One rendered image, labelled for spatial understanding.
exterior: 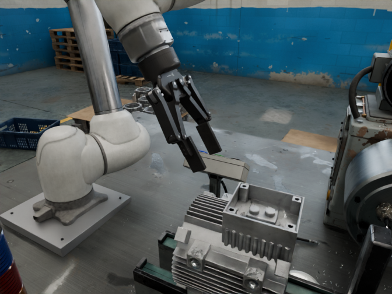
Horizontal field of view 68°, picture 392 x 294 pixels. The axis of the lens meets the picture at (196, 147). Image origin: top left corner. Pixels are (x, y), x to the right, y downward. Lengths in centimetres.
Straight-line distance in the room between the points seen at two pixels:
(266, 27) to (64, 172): 563
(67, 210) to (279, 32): 561
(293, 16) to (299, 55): 72
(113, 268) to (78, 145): 38
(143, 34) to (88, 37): 54
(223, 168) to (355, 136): 38
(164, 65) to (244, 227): 31
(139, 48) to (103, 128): 53
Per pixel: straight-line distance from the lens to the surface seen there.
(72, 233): 98
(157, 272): 71
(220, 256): 53
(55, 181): 98
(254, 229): 49
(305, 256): 94
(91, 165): 99
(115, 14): 55
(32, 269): 97
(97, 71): 105
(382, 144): 84
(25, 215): 112
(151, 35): 54
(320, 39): 608
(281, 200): 57
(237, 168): 76
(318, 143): 323
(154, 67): 54
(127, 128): 104
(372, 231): 35
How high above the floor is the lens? 146
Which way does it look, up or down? 27 degrees down
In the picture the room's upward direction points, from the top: straight up
